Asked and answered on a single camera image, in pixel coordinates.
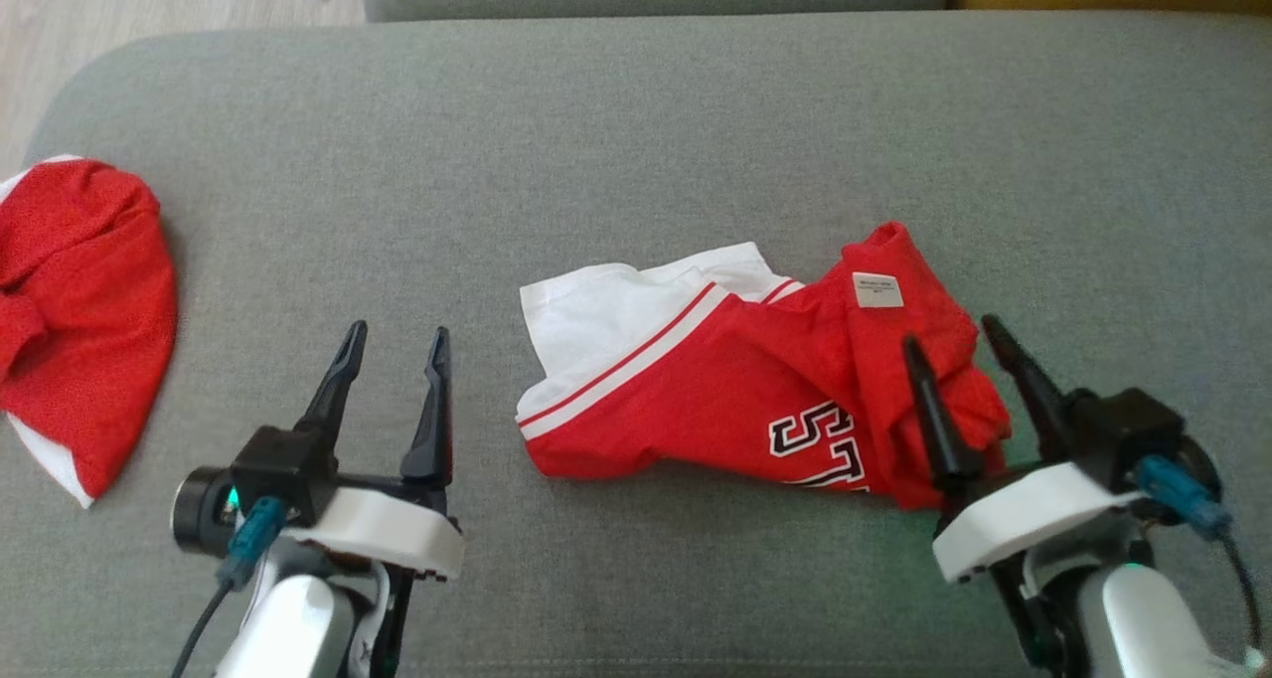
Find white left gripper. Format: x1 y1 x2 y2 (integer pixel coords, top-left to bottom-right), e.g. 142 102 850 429
286 321 466 582

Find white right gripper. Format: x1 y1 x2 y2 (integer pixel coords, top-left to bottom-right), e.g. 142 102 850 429
901 314 1146 586

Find red jersey with white sleeves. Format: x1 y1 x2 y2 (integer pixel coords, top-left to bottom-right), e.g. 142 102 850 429
516 222 1014 511

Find red Bulls basketball shorts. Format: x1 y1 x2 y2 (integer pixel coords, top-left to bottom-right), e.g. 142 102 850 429
0 155 180 509

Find left cable with teal plug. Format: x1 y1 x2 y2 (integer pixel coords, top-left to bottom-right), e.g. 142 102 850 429
171 495 291 678

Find cable with teal plug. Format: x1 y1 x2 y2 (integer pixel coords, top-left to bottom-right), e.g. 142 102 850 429
1131 453 1268 659
171 495 291 678

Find right cable with teal plug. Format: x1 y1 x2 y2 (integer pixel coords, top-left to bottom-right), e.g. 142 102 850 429
1131 453 1268 659

